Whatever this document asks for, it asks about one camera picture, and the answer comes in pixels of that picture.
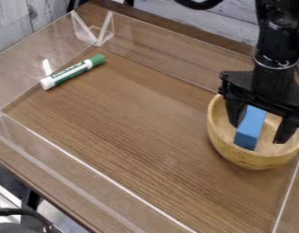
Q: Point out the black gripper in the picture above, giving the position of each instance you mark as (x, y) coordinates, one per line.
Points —
(280, 102)

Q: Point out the blue rectangular block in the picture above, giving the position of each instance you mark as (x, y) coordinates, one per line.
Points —
(250, 128)

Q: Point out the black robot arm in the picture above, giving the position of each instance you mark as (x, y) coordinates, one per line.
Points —
(277, 51)

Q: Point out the brown wooden bowl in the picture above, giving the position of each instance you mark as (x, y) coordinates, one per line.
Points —
(268, 155)

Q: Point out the green and white marker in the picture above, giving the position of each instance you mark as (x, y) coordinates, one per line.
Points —
(73, 71)

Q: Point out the black table leg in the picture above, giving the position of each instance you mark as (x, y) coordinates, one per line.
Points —
(34, 200)

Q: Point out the clear acrylic tray wall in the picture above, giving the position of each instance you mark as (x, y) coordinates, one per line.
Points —
(113, 144)

